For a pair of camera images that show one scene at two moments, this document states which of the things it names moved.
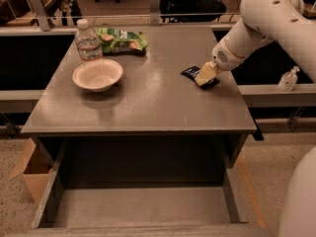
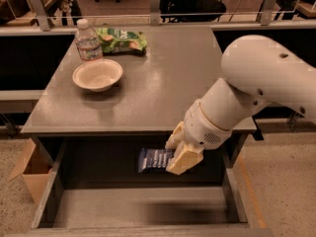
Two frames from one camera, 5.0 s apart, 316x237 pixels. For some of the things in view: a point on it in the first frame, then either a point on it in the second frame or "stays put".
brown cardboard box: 35,167 stays put
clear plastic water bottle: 88,41 stays put
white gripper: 222,57 to 201,126
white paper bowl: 98,75 stays put
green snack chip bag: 115,40 stays put
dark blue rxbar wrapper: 192,74 to 154,160
